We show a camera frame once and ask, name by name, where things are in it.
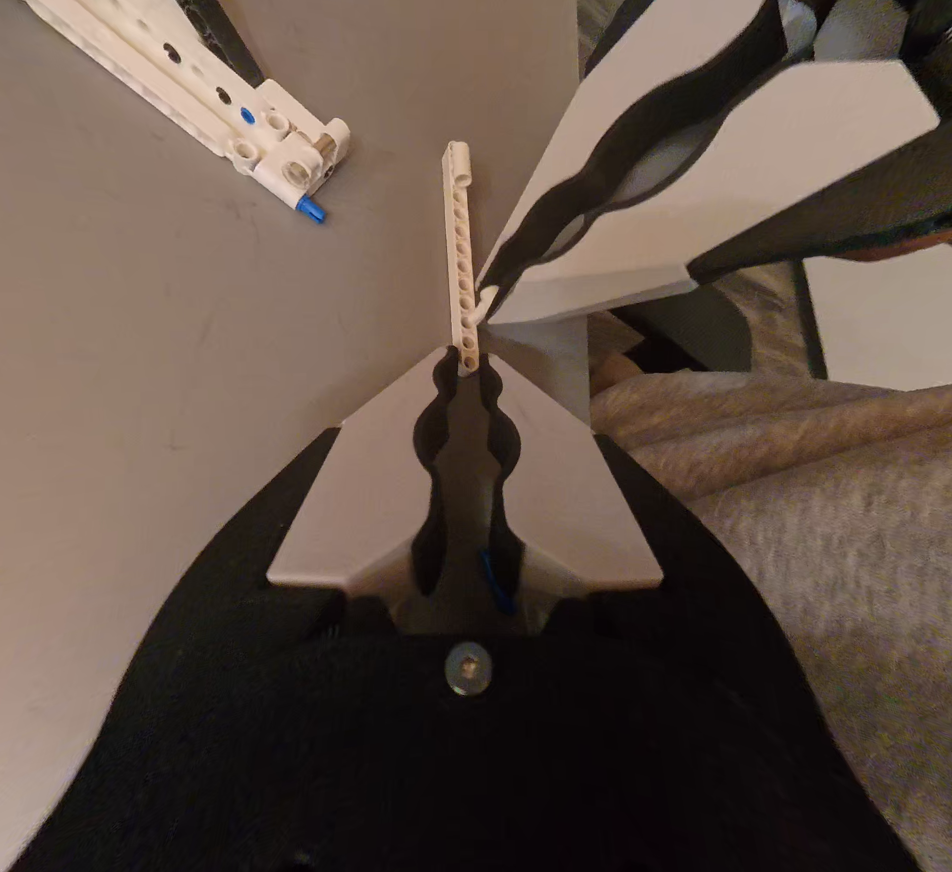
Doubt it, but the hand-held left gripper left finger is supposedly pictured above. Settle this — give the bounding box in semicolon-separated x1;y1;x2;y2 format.
266;346;455;599

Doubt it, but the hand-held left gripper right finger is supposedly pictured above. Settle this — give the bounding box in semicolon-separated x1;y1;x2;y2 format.
478;353;664;616

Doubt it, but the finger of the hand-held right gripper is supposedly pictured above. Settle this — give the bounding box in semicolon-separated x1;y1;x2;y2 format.
475;0;791;293
485;58;942;326

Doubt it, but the long white lego beam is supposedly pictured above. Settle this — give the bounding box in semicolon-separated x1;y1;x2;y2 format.
442;141;484;376

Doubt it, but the blue lego pin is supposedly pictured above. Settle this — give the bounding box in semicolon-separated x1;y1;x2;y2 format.
479;548;518;616

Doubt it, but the white zebra lego helicopter model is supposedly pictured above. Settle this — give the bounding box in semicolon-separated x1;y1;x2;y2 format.
0;0;352;226

